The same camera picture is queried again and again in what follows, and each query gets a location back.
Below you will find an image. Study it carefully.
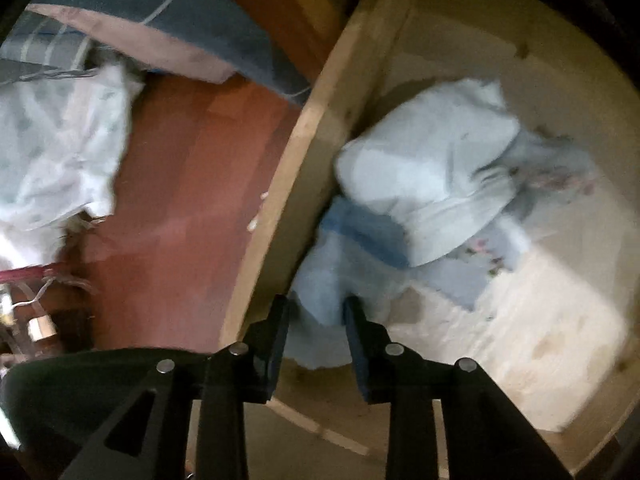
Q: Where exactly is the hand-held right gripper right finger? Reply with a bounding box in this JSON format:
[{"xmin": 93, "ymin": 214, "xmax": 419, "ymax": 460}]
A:
[{"xmin": 342, "ymin": 296, "xmax": 573, "ymax": 480}]

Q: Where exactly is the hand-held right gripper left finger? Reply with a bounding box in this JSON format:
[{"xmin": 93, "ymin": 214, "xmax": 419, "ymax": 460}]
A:
[{"xmin": 59, "ymin": 294, "xmax": 292, "ymax": 480}]

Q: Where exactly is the light blue sock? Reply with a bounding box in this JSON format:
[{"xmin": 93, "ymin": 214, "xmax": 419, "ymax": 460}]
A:
[{"xmin": 289, "ymin": 196, "xmax": 416, "ymax": 368}]

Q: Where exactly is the pale blue floral underwear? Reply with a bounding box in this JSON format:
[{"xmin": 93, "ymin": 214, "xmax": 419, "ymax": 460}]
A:
[{"xmin": 415, "ymin": 220, "xmax": 531, "ymax": 311}]

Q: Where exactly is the wooden drawer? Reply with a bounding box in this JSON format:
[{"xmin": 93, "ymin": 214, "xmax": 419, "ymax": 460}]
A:
[{"xmin": 220, "ymin": 0, "xmax": 640, "ymax": 476}]

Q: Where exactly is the white floral underwear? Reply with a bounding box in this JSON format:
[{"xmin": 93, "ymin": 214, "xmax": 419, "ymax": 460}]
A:
[{"xmin": 500, "ymin": 127, "xmax": 598, "ymax": 206}]

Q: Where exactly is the cream white towel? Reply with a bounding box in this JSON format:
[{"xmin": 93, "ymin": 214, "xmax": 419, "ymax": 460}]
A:
[{"xmin": 390, "ymin": 200, "xmax": 632, "ymax": 433}]

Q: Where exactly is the dark cloth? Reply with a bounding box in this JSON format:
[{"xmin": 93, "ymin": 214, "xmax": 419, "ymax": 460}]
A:
[{"xmin": 0, "ymin": 347, "xmax": 211, "ymax": 480}]

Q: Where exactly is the small tan box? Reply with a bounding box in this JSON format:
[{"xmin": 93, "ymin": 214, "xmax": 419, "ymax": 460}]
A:
[{"xmin": 26, "ymin": 314, "xmax": 57, "ymax": 343}]

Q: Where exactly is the red cloth strip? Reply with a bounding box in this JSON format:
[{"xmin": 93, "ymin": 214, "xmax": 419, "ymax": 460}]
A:
[{"xmin": 0, "ymin": 265, "xmax": 96, "ymax": 297}]

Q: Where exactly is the white patterned cloth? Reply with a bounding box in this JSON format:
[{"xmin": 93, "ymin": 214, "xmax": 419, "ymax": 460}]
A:
[{"xmin": 0, "ymin": 62, "xmax": 146, "ymax": 271}]

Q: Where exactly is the blue plaid cloth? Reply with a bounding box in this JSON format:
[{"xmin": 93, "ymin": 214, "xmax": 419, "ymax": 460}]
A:
[{"xmin": 30, "ymin": 0, "xmax": 313, "ymax": 106}]

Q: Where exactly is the grey plaid cloth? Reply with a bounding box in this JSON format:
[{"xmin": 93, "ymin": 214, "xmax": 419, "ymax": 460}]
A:
[{"xmin": 0, "ymin": 22, "xmax": 98, "ymax": 83}]

